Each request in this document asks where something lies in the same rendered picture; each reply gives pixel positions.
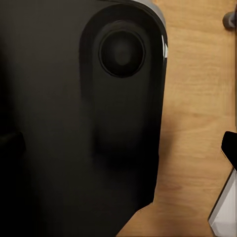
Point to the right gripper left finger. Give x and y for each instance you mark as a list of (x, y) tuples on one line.
[(12, 146)]

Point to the desk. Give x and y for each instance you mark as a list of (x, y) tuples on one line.
[(224, 217)]

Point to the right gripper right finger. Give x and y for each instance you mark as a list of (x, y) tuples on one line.
[(229, 147)]

